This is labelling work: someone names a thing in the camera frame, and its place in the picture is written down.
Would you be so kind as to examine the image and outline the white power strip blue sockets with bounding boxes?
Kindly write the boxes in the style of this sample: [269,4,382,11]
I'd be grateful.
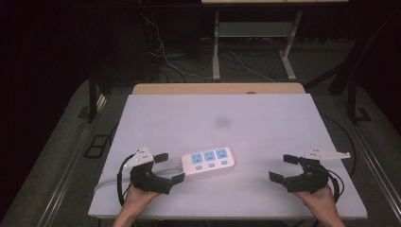
[181,147,236,181]

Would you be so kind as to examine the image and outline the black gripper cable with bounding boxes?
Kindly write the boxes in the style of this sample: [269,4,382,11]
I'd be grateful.
[116,153,137,208]
[326,169,345,203]

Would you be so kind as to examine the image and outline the short white floor cable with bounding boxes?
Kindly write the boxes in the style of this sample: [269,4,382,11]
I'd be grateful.
[226,50,276,83]

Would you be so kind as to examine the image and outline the black upright metal stand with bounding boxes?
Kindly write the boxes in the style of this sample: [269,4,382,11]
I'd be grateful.
[87,62,112,124]
[346,75,374,125]

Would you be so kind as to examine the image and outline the black slanted stand leg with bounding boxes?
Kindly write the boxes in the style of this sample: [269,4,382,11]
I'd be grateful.
[304,12,399,96]

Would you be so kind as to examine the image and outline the black floor frame bracket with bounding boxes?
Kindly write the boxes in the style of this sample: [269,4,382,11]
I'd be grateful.
[83,134,112,159]

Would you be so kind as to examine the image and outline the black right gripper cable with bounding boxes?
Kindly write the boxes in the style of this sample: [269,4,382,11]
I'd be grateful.
[326,169,345,203]

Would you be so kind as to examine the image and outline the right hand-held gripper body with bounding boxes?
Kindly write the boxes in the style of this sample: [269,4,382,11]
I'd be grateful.
[284,146,352,194]

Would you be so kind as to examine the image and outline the black floor cable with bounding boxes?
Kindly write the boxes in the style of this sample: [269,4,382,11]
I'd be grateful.
[321,113,357,178]

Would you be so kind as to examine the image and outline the person's left hand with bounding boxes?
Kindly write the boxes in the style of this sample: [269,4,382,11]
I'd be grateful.
[123,183,163,211]

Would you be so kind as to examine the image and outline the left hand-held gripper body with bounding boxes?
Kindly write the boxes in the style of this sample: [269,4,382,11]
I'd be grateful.
[123,146,175,195]

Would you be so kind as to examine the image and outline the person's right hand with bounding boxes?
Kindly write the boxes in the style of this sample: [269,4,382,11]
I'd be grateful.
[292,184,337,216]

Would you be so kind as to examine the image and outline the aluminium floor rail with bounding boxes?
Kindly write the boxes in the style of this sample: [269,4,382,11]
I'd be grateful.
[349,121,401,217]
[37,94,109,227]

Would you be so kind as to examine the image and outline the white metal desk frame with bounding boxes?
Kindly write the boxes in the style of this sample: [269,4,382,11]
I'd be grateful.
[212,9,305,81]

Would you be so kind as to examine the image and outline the long white floor cable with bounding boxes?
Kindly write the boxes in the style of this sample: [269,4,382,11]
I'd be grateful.
[139,12,216,80]

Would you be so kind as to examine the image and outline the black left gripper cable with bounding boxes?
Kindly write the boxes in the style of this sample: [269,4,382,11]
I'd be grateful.
[116,153,137,208]

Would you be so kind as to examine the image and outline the white board table cover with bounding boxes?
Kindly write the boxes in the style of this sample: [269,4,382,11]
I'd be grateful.
[88,93,369,220]

